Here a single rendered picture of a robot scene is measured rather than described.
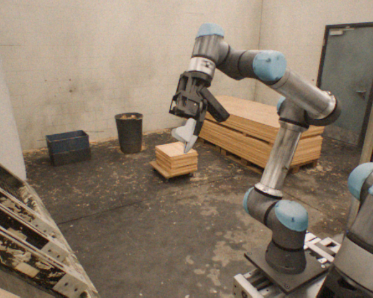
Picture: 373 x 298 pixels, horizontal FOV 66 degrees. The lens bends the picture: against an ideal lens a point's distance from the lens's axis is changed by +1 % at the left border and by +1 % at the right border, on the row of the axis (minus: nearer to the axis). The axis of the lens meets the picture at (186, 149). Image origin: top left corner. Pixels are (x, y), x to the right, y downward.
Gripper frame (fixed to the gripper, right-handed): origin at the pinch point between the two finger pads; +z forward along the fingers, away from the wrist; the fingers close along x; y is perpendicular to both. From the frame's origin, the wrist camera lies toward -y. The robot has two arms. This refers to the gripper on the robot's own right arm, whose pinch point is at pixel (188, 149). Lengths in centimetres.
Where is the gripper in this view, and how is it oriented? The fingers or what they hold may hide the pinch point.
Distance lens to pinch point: 77.1
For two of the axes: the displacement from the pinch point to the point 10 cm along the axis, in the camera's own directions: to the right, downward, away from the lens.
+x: 3.8, -0.4, -9.2
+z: -2.4, 9.6, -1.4
